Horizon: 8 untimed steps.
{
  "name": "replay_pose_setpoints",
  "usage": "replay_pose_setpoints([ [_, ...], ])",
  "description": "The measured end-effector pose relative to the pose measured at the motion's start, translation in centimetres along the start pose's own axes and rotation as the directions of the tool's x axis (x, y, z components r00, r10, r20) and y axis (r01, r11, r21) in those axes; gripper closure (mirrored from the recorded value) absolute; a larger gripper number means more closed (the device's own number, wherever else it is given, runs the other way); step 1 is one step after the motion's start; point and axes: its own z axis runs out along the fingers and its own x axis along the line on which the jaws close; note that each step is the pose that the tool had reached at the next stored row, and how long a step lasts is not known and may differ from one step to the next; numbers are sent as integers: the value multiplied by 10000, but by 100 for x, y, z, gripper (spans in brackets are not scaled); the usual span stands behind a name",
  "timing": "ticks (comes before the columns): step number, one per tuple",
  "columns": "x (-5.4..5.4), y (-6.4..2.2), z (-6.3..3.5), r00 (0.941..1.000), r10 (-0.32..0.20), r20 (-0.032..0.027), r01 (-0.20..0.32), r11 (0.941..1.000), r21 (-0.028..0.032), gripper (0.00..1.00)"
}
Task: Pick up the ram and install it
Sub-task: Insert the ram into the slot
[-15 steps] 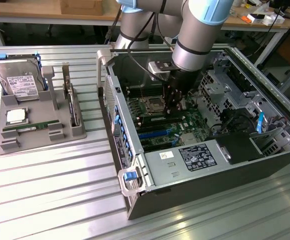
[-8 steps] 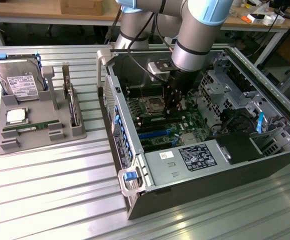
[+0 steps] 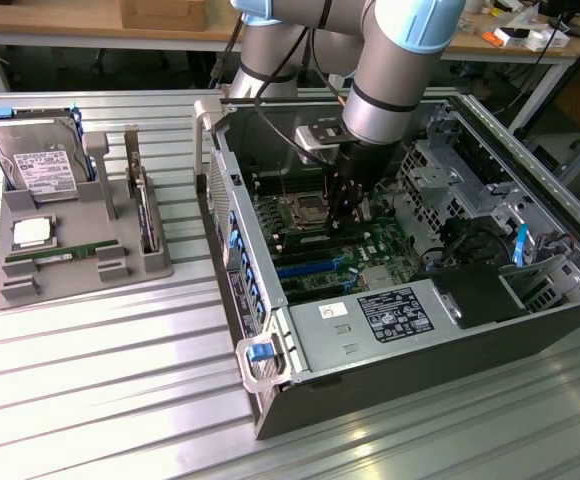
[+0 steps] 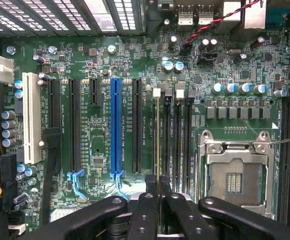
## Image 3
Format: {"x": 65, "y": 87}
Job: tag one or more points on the black monitor stand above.
{"x": 577, "y": 27}

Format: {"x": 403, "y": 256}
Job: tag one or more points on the wooden desk with white frame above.
{"x": 45, "y": 20}

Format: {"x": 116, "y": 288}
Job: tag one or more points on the blue case latch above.
{"x": 259, "y": 351}

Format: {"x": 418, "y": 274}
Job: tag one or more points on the blue disk bay lever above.
{"x": 520, "y": 245}

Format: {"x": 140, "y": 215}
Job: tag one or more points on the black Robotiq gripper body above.
{"x": 370, "y": 155}

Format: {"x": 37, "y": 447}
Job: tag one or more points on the cluttered wooden desk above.
{"x": 475, "y": 47}

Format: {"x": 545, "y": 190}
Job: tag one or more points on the silver CPU chip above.
{"x": 31, "y": 234}

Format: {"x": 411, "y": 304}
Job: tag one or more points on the blue disk caddy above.
{"x": 0, "y": 111}

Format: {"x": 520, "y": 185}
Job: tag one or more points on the blue expansion slot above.
{"x": 312, "y": 267}

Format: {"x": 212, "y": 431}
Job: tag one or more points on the CPU socket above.
{"x": 307, "y": 205}

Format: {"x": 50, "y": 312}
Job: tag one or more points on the green motherboard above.
{"x": 375, "y": 250}

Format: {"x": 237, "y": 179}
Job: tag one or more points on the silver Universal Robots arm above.
{"x": 385, "y": 60}

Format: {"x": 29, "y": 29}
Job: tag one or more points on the grey parts rack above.
{"x": 100, "y": 240}

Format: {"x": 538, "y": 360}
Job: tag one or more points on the orange small box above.
{"x": 492, "y": 37}

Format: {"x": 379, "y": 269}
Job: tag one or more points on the metal disk bay cage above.
{"x": 435, "y": 180}

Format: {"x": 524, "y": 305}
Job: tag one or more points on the grey power supply unit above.
{"x": 320, "y": 345}

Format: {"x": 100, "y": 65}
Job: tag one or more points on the black tripod pole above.
{"x": 560, "y": 85}

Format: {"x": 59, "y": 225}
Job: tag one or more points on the silver hard disk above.
{"x": 40, "y": 160}

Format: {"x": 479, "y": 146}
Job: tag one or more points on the open black PC case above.
{"x": 420, "y": 380}

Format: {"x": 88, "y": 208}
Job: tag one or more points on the brown cardboard box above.
{"x": 162, "y": 14}

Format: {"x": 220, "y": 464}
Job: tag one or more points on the white small box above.
{"x": 512, "y": 36}

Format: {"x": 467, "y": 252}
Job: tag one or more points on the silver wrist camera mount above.
{"x": 320, "y": 140}

